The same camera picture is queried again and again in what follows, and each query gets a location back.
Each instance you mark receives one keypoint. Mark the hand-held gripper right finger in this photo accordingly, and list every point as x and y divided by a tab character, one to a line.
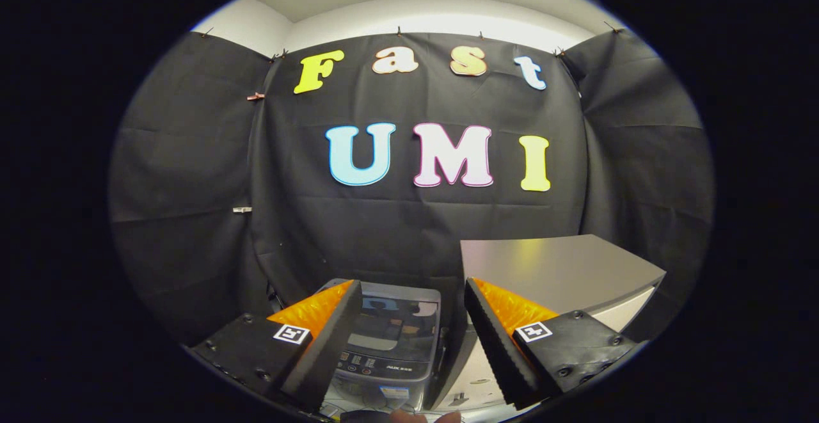
492	346

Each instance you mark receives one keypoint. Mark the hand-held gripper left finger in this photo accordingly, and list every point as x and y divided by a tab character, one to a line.
333	346

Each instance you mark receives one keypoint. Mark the grey washing machine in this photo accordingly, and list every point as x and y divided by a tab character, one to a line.
390	381

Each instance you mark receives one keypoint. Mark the dark washing machine lid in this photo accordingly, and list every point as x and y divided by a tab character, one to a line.
400	330

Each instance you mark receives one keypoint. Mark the black backdrop cloth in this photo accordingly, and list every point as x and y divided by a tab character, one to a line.
397	231

